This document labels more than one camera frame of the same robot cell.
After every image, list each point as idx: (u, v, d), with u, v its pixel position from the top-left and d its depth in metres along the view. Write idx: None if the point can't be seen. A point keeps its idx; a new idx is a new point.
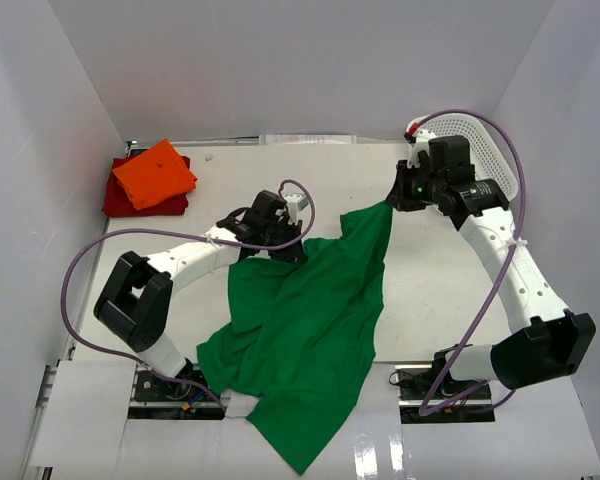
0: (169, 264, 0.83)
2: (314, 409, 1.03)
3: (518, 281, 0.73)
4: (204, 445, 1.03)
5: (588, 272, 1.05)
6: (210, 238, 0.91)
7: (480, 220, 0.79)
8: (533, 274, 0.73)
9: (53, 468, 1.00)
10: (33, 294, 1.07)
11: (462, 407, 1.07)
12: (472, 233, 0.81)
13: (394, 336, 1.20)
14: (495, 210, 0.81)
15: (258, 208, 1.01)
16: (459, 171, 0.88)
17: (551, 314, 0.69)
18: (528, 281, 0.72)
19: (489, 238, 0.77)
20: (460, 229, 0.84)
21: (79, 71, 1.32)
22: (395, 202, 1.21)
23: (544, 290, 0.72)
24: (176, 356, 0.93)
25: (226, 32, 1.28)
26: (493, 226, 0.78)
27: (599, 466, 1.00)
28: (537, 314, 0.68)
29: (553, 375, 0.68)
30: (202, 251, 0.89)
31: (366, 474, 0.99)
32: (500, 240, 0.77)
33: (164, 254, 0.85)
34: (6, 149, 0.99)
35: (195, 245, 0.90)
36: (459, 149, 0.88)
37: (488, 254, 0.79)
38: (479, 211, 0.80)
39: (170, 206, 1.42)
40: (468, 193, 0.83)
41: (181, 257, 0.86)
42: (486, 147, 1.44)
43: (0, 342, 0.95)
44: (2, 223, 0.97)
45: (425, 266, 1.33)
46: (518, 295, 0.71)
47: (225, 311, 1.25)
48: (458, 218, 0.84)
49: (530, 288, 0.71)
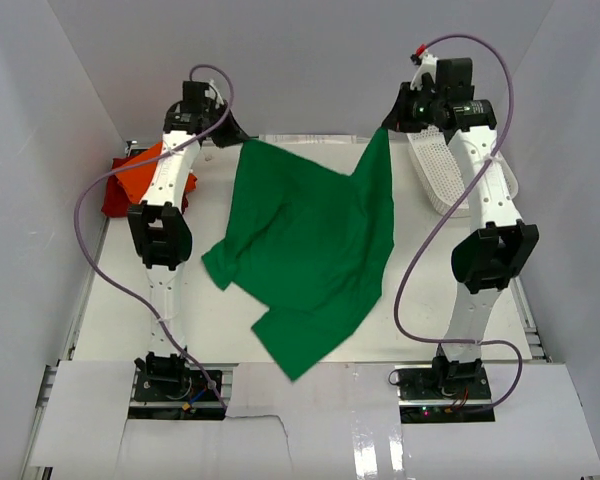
0: (162, 195, 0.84)
2: (318, 327, 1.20)
3: (484, 192, 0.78)
4: (204, 444, 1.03)
5: (586, 272, 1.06)
6: (174, 150, 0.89)
7: (466, 135, 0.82)
8: (499, 186, 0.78)
9: (53, 469, 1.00)
10: (33, 292, 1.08)
11: (462, 407, 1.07)
12: (458, 148, 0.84)
13: (393, 336, 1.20)
14: (482, 127, 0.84)
15: (190, 100, 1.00)
16: (457, 91, 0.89)
17: (506, 222, 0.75)
18: (493, 192, 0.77)
19: (469, 152, 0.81)
20: (449, 142, 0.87)
21: (79, 69, 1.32)
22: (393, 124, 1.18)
23: (505, 202, 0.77)
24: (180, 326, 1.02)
25: (226, 33, 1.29)
26: (475, 141, 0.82)
27: (599, 466, 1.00)
28: (491, 220, 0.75)
29: (498, 272, 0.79)
30: (176, 166, 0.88)
31: (366, 473, 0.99)
32: (479, 154, 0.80)
33: (151, 190, 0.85)
34: (6, 151, 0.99)
35: (164, 165, 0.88)
36: (458, 69, 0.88)
37: (467, 168, 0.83)
38: (466, 127, 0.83)
39: None
40: (460, 110, 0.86)
41: (166, 183, 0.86)
42: None
43: (1, 341, 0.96)
44: (2, 224, 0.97)
45: (424, 265, 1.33)
46: (482, 204, 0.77)
47: (225, 307, 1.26)
48: (449, 132, 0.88)
49: (492, 198, 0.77)
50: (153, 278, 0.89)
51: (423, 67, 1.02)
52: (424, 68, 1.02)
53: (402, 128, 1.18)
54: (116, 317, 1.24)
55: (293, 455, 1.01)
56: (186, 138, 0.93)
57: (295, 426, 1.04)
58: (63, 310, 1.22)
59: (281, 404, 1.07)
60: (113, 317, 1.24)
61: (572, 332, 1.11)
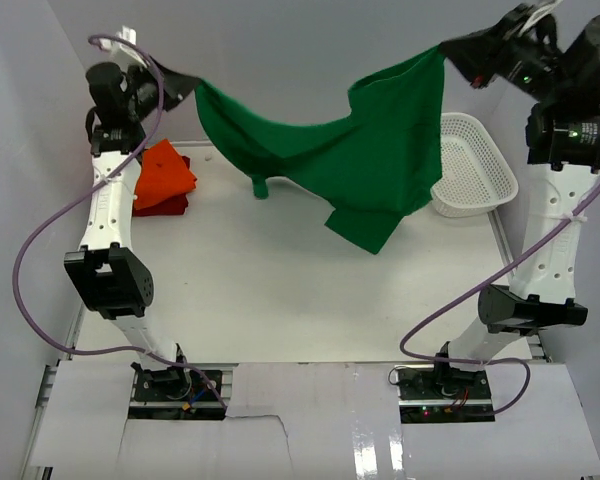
0: (106, 235, 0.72)
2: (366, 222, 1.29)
3: (543, 256, 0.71)
4: (204, 444, 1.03)
5: (587, 274, 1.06)
6: (109, 178, 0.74)
7: (553, 178, 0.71)
8: (565, 253, 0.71)
9: (53, 468, 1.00)
10: (33, 292, 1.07)
11: (462, 407, 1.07)
12: (540, 183, 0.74)
13: (393, 336, 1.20)
14: (579, 168, 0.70)
15: (111, 113, 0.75)
16: (584, 91, 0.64)
17: (553, 297, 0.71)
18: (553, 260, 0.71)
19: (548, 201, 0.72)
20: (534, 167, 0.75)
21: (79, 69, 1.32)
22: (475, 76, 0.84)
23: (562, 273, 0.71)
24: (168, 340, 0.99)
25: (226, 32, 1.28)
26: (562, 190, 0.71)
27: (599, 466, 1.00)
28: (537, 291, 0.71)
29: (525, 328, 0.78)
30: (115, 197, 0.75)
31: (366, 472, 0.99)
32: (558, 209, 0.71)
33: (91, 232, 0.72)
34: (5, 150, 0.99)
35: (101, 197, 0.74)
36: (595, 77, 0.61)
37: (540, 206, 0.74)
38: (559, 165, 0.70)
39: (167, 207, 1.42)
40: (566, 132, 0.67)
41: (107, 219, 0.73)
42: (486, 147, 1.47)
43: (1, 341, 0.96)
44: (2, 225, 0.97)
45: (424, 265, 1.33)
46: (536, 270, 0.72)
47: (226, 307, 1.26)
48: (539, 148, 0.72)
49: (549, 266, 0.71)
50: (126, 324, 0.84)
51: (534, 16, 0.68)
52: (534, 21, 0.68)
53: (484, 82, 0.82)
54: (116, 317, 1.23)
55: (294, 455, 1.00)
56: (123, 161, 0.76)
57: (295, 426, 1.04)
58: (63, 310, 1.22)
59: (281, 404, 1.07)
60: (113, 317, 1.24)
61: (573, 332, 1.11)
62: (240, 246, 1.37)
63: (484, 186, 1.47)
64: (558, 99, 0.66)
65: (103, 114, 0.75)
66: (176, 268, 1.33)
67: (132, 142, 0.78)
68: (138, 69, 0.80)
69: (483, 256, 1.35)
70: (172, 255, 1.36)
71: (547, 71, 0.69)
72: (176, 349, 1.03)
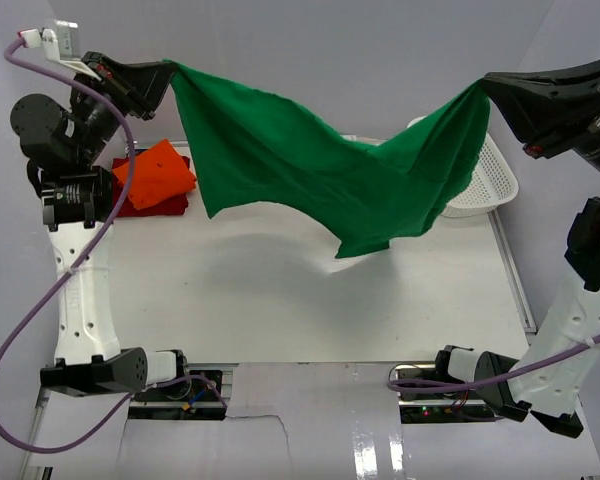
0: (83, 343, 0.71)
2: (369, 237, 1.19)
3: (546, 372, 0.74)
4: (204, 444, 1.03)
5: None
6: (74, 271, 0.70)
7: (585, 300, 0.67)
8: (571, 376, 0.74)
9: (54, 468, 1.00)
10: (32, 293, 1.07)
11: (462, 407, 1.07)
12: (569, 289, 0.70)
13: (394, 336, 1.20)
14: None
15: (59, 167, 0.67)
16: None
17: (547, 410, 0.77)
18: (557, 378, 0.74)
19: (569, 319, 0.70)
20: (573, 265, 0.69)
21: None
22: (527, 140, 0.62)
23: (565, 390, 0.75)
24: (167, 362, 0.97)
25: (226, 32, 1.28)
26: (589, 314, 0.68)
27: (599, 466, 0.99)
28: (530, 403, 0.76)
29: None
30: (85, 294, 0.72)
31: (366, 472, 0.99)
32: (573, 333, 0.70)
33: (68, 337, 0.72)
34: (6, 151, 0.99)
35: (69, 294, 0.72)
36: None
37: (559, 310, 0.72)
38: (597, 285, 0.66)
39: (167, 207, 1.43)
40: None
41: (82, 323, 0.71)
42: (486, 147, 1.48)
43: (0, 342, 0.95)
44: (3, 225, 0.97)
45: (425, 266, 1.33)
46: (536, 377, 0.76)
47: (225, 307, 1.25)
48: (580, 254, 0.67)
49: (551, 383, 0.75)
50: None
51: None
52: None
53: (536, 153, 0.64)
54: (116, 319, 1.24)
55: (293, 455, 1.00)
56: (85, 238, 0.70)
57: (295, 426, 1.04)
58: None
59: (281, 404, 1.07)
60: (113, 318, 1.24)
61: None
62: (239, 246, 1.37)
63: (484, 187, 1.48)
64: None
65: (50, 166, 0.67)
66: (176, 268, 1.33)
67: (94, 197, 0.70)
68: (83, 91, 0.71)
69: (483, 256, 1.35)
70: (172, 255, 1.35)
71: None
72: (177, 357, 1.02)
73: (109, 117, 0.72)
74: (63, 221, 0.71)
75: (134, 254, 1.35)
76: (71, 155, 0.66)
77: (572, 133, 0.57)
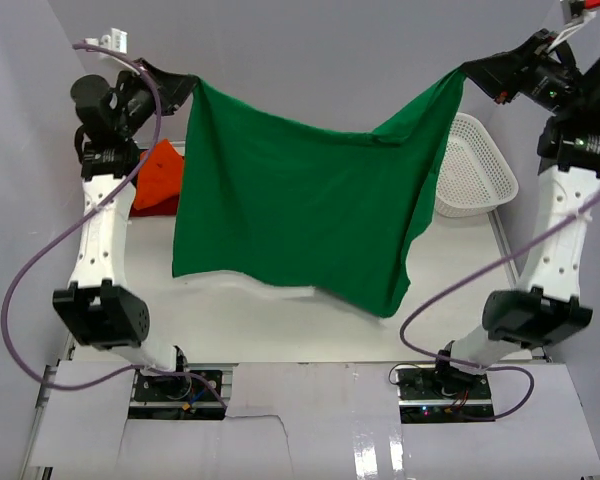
0: (97, 269, 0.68)
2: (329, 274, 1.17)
3: (547, 249, 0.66)
4: (204, 444, 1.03)
5: (588, 273, 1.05)
6: (100, 207, 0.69)
7: (559, 178, 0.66)
8: (571, 248, 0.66)
9: (54, 468, 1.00)
10: (32, 293, 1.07)
11: (462, 407, 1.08)
12: (546, 185, 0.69)
13: (393, 337, 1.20)
14: (585, 173, 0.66)
15: (101, 133, 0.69)
16: (594, 108, 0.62)
17: (555, 292, 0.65)
18: (558, 253, 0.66)
19: (554, 199, 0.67)
20: (541, 175, 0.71)
21: (79, 68, 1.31)
22: (494, 93, 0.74)
23: (568, 270, 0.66)
24: (167, 350, 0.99)
25: (226, 33, 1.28)
26: (566, 188, 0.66)
27: (599, 466, 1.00)
28: (539, 284, 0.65)
29: (528, 340, 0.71)
30: (107, 227, 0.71)
31: (366, 473, 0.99)
32: (562, 206, 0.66)
33: (81, 267, 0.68)
34: (6, 150, 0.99)
35: (92, 226, 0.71)
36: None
37: (544, 208, 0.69)
38: (566, 166, 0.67)
39: (168, 207, 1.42)
40: (572, 142, 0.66)
41: (98, 251, 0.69)
42: (486, 147, 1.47)
43: (1, 341, 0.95)
44: (2, 225, 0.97)
45: (425, 266, 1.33)
46: (539, 263, 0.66)
47: (225, 307, 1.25)
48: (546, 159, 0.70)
49: (554, 260, 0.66)
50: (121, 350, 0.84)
51: (563, 35, 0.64)
52: (560, 39, 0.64)
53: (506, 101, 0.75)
54: None
55: (293, 455, 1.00)
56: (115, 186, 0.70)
57: (295, 426, 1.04)
58: None
59: (281, 404, 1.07)
60: None
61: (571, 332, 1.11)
62: None
63: (484, 187, 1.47)
64: (571, 113, 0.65)
65: (93, 132, 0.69)
66: None
67: (127, 165, 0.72)
68: (129, 78, 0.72)
69: (483, 256, 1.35)
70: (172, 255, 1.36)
71: (570, 87, 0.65)
72: (176, 353, 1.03)
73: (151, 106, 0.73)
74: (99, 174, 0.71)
75: (135, 254, 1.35)
76: (113, 125, 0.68)
77: (523, 76, 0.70)
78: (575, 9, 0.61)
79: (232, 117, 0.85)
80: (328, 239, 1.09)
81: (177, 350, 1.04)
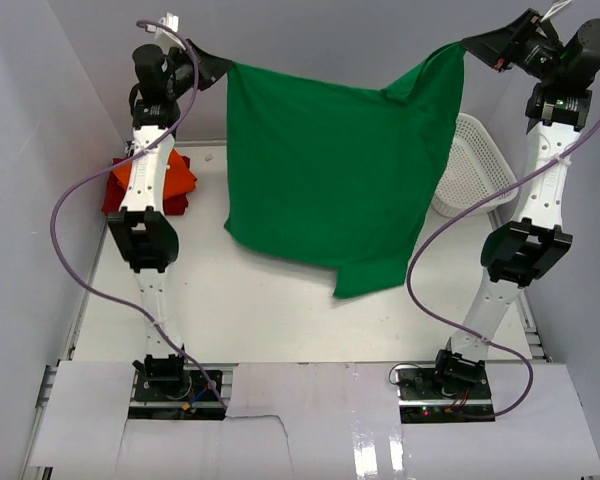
0: (145, 199, 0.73)
2: (351, 242, 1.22)
3: (534, 189, 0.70)
4: (204, 443, 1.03)
5: (587, 274, 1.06)
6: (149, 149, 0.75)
7: (543, 131, 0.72)
8: (554, 186, 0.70)
9: (54, 468, 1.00)
10: (31, 293, 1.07)
11: (462, 407, 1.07)
12: (531, 141, 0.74)
13: (393, 336, 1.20)
14: (565, 128, 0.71)
15: (152, 90, 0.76)
16: (572, 76, 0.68)
17: (542, 222, 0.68)
18: (544, 191, 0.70)
19: (539, 148, 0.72)
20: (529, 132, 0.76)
21: (79, 69, 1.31)
22: (491, 60, 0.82)
23: (553, 205, 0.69)
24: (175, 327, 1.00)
25: (226, 34, 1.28)
26: (549, 138, 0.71)
27: (599, 466, 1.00)
28: (528, 216, 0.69)
29: (521, 267, 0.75)
30: (153, 166, 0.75)
31: (366, 473, 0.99)
32: (547, 152, 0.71)
33: (128, 195, 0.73)
34: (6, 151, 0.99)
35: (140, 165, 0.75)
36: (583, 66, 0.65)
37: (531, 160, 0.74)
38: (550, 121, 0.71)
39: (168, 207, 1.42)
40: (553, 103, 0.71)
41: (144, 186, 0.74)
42: (485, 146, 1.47)
43: (0, 341, 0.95)
44: (3, 225, 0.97)
45: (425, 265, 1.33)
46: (527, 200, 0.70)
47: (226, 307, 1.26)
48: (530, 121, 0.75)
49: (540, 197, 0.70)
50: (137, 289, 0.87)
51: (556, 8, 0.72)
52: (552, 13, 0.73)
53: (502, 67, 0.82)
54: (116, 321, 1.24)
55: (293, 455, 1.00)
56: (160, 133, 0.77)
57: (295, 426, 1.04)
58: (63, 310, 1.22)
59: (281, 404, 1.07)
60: (114, 323, 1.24)
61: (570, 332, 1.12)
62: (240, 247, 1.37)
63: (484, 185, 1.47)
64: (554, 78, 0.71)
65: (145, 89, 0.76)
66: (176, 268, 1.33)
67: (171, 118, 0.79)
68: (177, 52, 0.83)
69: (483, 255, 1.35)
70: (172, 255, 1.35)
71: (556, 55, 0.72)
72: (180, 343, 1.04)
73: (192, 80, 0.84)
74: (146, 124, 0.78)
75: None
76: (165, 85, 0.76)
77: (517, 47, 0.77)
78: None
79: (260, 105, 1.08)
80: (359, 202, 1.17)
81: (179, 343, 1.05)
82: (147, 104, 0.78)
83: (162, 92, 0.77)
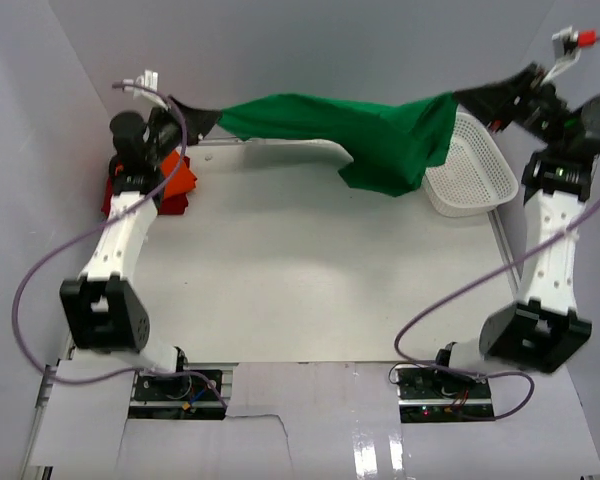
0: (108, 266, 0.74)
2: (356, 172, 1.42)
3: (541, 264, 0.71)
4: (204, 443, 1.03)
5: (587, 275, 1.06)
6: (125, 214, 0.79)
7: (544, 200, 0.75)
8: (562, 264, 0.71)
9: (54, 468, 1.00)
10: (32, 293, 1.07)
11: (462, 406, 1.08)
12: (533, 210, 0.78)
13: (394, 336, 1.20)
14: (568, 198, 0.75)
15: (133, 161, 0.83)
16: (574, 152, 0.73)
17: (554, 305, 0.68)
18: (552, 268, 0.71)
19: (542, 219, 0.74)
20: (527, 202, 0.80)
21: (79, 68, 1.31)
22: (488, 119, 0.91)
23: (563, 283, 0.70)
24: (169, 352, 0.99)
25: (226, 33, 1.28)
26: (552, 210, 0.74)
27: (599, 466, 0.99)
28: (537, 297, 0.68)
29: (532, 364, 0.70)
30: (126, 233, 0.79)
31: (366, 472, 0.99)
32: (551, 224, 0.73)
33: (94, 263, 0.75)
34: (6, 151, 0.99)
35: (113, 230, 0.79)
36: (584, 146, 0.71)
37: (535, 233, 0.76)
38: (551, 192, 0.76)
39: (168, 207, 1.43)
40: (552, 174, 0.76)
41: (112, 251, 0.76)
42: (485, 146, 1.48)
43: (0, 341, 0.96)
44: (3, 225, 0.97)
45: (425, 266, 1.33)
46: (535, 277, 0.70)
47: (226, 307, 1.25)
48: (528, 190, 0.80)
49: (548, 273, 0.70)
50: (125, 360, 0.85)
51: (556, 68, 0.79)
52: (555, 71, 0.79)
53: (500, 128, 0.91)
54: None
55: (293, 455, 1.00)
56: (137, 199, 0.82)
57: (295, 425, 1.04)
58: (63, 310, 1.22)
59: (281, 404, 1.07)
60: None
61: None
62: (240, 247, 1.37)
63: (484, 185, 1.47)
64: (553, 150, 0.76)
65: (125, 160, 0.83)
66: (176, 268, 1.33)
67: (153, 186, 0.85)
68: (160, 112, 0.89)
69: (483, 255, 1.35)
70: (172, 255, 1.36)
71: (557, 119, 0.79)
72: (176, 353, 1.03)
73: (175, 138, 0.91)
74: (125, 192, 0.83)
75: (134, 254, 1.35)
76: (145, 155, 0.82)
77: (515, 106, 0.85)
78: (568, 46, 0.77)
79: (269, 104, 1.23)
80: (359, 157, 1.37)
81: (176, 349, 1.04)
82: (127, 173, 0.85)
83: (142, 163, 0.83)
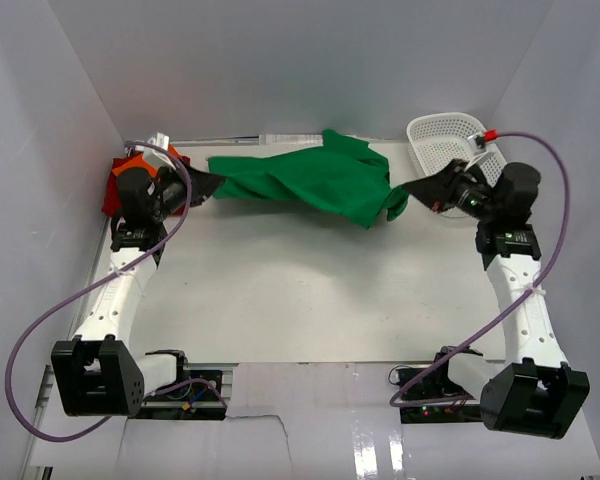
0: (101, 326, 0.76)
2: None
3: (522, 324, 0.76)
4: (204, 443, 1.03)
5: (586, 275, 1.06)
6: (122, 270, 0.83)
7: (506, 262, 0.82)
8: (541, 321, 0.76)
9: (54, 468, 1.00)
10: (31, 294, 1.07)
11: (462, 407, 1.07)
12: (497, 274, 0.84)
13: (393, 336, 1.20)
14: (525, 256, 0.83)
15: (137, 215, 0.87)
16: (511, 210, 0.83)
17: (547, 363, 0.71)
18: (534, 326, 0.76)
19: (508, 279, 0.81)
20: (488, 267, 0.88)
21: (78, 69, 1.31)
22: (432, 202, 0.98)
23: (547, 338, 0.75)
24: (168, 368, 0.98)
25: (226, 34, 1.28)
26: (516, 270, 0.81)
27: (599, 466, 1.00)
28: (529, 356, 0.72)
29: (536, 428, 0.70)
30: (123, 289, 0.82)
31: (366, 472, 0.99)
32: (519, 283, 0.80)
33: (90, 322, 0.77)
34: (6, 152, 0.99)
35: (110, 288, 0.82)
36: (518, 199, 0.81)
37: (506, 292, 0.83)
38: (508, 254, 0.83)
39: None
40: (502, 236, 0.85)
41: (108, 310, 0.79)
42: None
43: (0, 342, 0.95)
44: (3, 226, 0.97)
45: (425, 266, 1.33)
46: (520, 336, 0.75)
47: (225, 307, 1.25)
48: (487, 256, 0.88)
49: (532, 332, 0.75)
50: None
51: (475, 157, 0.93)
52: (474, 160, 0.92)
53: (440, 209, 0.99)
54: None
55: (293, 455, 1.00)
56: (136, 254, 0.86)
57: (295, 426, 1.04)
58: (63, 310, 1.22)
59: (281, 404, 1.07)
60: None
61: (569, 332, 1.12)
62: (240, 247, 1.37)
63: None
64: (495, 217, 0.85)
65: (130, 214, 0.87)
66: (175, 268, 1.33)
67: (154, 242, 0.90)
68: (168, 172, 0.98)
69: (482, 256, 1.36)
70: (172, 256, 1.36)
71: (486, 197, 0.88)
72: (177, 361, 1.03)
73: (180, 195, 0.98)
74: (126, 247, 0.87)
75: None
76: (149, 209, 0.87)
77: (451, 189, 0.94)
78: (479, 141, 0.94)
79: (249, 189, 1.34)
80: None
81: (176, 353, 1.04)
82: (129, 228, 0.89)
83: (147, 216, 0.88)
